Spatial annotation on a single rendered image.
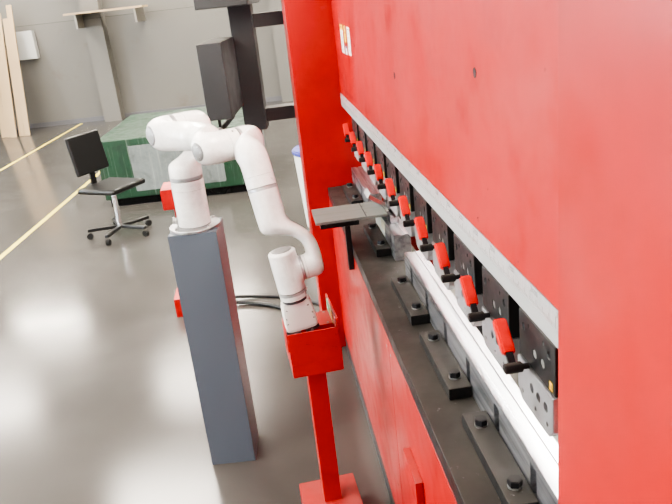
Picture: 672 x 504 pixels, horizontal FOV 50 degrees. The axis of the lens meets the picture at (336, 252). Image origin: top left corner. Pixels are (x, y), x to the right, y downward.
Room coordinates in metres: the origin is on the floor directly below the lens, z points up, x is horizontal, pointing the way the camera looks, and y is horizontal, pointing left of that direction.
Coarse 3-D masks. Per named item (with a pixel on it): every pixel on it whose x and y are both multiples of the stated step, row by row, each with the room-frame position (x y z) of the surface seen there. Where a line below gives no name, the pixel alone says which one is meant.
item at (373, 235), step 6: (366, 228) 2.62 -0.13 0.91; (378, 228) 2.61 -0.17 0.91; (366, 234) 2.60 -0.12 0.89; (372, 234) 2.55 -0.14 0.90; (378, 234) 2.54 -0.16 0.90; (372, 240) 2.48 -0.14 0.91; (372, 246) 2.47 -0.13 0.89; (378, 246) 2.41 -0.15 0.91; (384, 246) 2.40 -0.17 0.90; (378, 252) 2.38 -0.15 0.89; (384, 252) 2.38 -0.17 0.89; (390, 252) 2.38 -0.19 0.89
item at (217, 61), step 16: (208, 48) 3.52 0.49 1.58; (224, 48) 3.60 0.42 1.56; (208, 64) 3.52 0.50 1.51; (224, 64) 3.53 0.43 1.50; (208, 80) 3.52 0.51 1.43; (224, 80) 3.52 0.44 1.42; (208, 96) 3.52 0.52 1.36; (224, 96) 3.52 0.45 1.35; (240, 96) 3.87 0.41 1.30; (208, 112) 3.52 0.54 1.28; (224, 112) 3.52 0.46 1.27
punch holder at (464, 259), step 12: (456, 240) 1.45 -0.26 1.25; (456, 252) 1.45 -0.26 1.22; (468, 252) 1.36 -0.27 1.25; (456, 264) 1.46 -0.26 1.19; (468, 264) 1.36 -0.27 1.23; (480, 264) 1.32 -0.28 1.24; (480, 276) 1.32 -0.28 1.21; (456, 288) 1.46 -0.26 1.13; (480, 288) 1.32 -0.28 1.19; (480, 300) 1.32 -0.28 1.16; (468, 312) 1.37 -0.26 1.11; (480, 324) 1.34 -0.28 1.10
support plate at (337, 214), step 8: (320, 208) 2.64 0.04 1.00; (328, 208) 2.63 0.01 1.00; (336, 208) 2.62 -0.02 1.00; (344, 208) 2.60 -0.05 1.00; (352, 208) 2.59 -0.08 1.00; (360, 208) 2.58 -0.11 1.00; (368, 208) 2.57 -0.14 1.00; (376, 208) 2.56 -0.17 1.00; (320, 216) 2.54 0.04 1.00; (328, 216) 2.53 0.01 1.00; (336, 216) 2.52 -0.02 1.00; (344, 216) 2.50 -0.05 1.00; (352, 216) 2.49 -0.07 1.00; (360, 216) 2.48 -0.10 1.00; (368, 216) 2.48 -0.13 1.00; (376, 216) 2.48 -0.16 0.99; (320, 224) 2.46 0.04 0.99
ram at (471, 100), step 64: (384, 0) 2.09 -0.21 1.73; (448, 0) 1.42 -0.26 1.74; (512, 0) 1.08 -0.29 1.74; (384, 64) 2.17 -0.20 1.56; (448, 64) 1.45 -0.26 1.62; (512, 64) 1.08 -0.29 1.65; (384, 128) 2.26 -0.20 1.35; (448, 128) 1.47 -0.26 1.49; (512, 128) 1.09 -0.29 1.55; (448, 192) 1.50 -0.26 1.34; (512, 192) 1.10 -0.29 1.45; (512, 256) 1.10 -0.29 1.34
